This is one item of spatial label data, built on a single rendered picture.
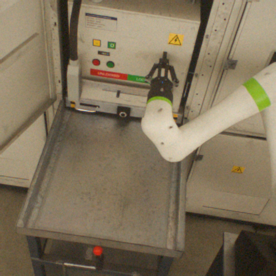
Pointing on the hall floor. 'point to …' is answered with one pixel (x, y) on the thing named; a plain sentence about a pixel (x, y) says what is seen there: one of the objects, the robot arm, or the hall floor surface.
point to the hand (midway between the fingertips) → (164, 60)
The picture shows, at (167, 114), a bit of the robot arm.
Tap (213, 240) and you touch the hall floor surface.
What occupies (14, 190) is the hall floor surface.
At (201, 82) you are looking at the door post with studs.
